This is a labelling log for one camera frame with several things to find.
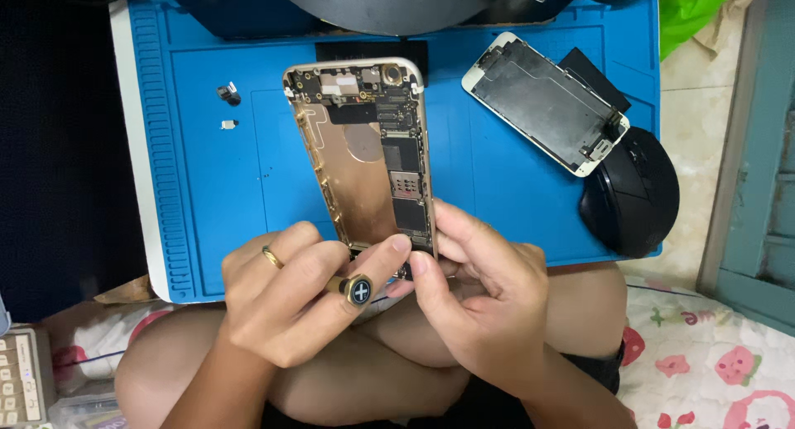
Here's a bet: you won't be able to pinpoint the green plastic bag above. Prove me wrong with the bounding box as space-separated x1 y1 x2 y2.
657 0 740 62

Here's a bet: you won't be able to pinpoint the black computer mouse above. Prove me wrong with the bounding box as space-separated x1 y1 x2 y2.
578 126 681 260

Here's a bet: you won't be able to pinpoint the gold screwdriver with cross cap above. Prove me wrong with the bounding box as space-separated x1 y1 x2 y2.
324 273 375 308

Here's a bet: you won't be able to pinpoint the person's black shorts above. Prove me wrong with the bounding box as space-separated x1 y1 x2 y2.
260 339 626 429

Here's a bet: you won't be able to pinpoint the gold phone housing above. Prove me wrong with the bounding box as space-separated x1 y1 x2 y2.
282 57 439 280

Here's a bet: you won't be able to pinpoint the brown cardboard piece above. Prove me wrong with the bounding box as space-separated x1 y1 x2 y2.
93 274 160 306

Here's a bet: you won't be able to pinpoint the floral printed bedsheet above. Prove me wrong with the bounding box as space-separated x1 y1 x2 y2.
40 275 795 429

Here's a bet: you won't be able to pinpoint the person's right hand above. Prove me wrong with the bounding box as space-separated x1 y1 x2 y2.
385 198 552 394

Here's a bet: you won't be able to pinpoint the grey calculator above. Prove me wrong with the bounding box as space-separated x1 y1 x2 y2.
0 327 58 429

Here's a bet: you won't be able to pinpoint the blue silicone repair mat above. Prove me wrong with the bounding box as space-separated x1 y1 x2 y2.
127 0 663 304

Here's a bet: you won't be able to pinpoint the clear plastic box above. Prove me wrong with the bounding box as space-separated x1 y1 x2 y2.
47 392 128 429

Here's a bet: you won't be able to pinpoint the person's left hand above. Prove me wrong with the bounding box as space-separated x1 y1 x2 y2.
220 220 414 369

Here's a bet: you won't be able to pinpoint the black flat rectangular pad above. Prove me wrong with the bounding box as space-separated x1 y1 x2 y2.
557 47 632 114

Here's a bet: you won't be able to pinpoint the white low table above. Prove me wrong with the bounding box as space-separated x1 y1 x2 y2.
108 0 187 304

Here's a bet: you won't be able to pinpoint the black rectangular strip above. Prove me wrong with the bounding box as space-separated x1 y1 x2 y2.
315 40 429 87

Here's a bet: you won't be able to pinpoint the person's bare legs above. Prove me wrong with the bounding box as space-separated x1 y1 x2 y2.
114 261 629 429

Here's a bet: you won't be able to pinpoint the white phone screen assembly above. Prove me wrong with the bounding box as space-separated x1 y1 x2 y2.
461 31 631 178

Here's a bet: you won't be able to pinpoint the large black round object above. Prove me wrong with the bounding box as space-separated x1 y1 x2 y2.
163 0 659 41

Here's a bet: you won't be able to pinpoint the teal wooden door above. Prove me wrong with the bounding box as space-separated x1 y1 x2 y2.
697 0 795 338

